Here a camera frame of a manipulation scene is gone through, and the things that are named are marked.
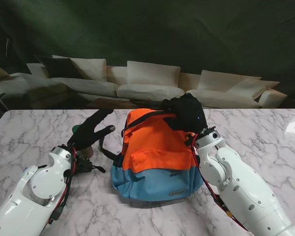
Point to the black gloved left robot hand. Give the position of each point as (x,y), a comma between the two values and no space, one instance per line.
(86,136)

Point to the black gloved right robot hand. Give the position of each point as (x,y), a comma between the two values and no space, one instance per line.
(189,113)

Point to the coffee bottle with green cap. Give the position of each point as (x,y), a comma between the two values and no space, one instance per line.
(87,152)

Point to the orange and blue backpack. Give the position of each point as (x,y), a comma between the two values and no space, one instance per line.
(157,140)

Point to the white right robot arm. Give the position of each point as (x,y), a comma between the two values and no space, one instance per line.
(241,182)

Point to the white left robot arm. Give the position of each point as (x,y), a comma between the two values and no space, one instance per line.
(22,201)

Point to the wooden coffee table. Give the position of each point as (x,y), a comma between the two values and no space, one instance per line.
(108,103)

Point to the cream sofa back cushion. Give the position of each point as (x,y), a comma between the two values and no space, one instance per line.
(152,73)
(255,88)
(93,68)
(216,79)

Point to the cream sectional sofa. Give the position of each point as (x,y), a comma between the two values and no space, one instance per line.
(150,93)

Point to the dark oval tray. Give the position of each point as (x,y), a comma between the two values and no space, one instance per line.
(142,102)

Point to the dark brown sofa cushion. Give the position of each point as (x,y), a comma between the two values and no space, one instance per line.
(59,67)

